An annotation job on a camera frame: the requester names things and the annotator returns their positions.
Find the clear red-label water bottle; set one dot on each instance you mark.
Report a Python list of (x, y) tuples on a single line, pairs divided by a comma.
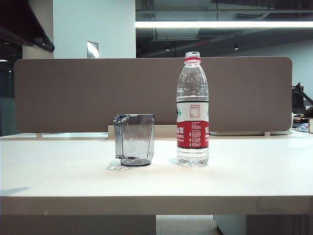
[(192, 137)]

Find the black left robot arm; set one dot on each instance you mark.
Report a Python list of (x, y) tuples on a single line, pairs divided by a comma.
[(14, 22)]

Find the grey faceted glass mug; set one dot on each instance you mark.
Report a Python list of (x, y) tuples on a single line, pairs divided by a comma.
[(137, 137)]

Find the brown desk partition screen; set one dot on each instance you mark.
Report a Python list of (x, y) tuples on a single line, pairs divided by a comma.
[(73, 98)]

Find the long white ceiling light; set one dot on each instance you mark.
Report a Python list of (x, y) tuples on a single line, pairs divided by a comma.
[(220, 24)]

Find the beige box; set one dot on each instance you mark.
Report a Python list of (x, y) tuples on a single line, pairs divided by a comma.
[(311, 126)]

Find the silver wall sign plaque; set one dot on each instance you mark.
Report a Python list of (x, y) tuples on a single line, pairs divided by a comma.
[(92, 50)]

